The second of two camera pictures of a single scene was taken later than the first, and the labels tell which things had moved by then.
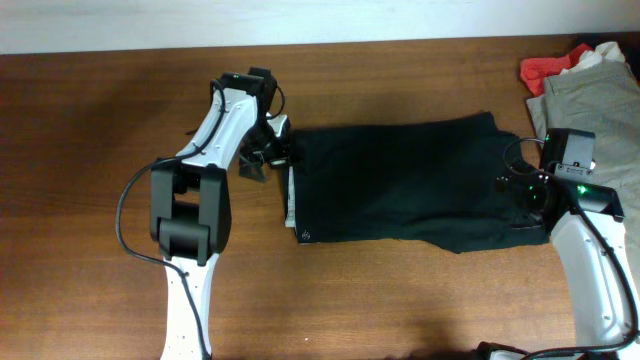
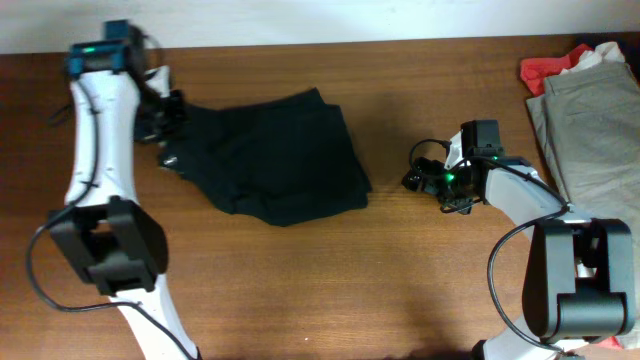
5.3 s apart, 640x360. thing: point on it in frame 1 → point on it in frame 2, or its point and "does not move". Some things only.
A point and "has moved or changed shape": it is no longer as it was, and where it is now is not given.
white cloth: x=604 y=52 does not move
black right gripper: x=523 y=182 → x=455 y=201
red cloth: x=535 y=70 does not move
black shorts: x=430 y=179 has moved or changed shape
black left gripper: x=267 y=151 → x=163 y=122
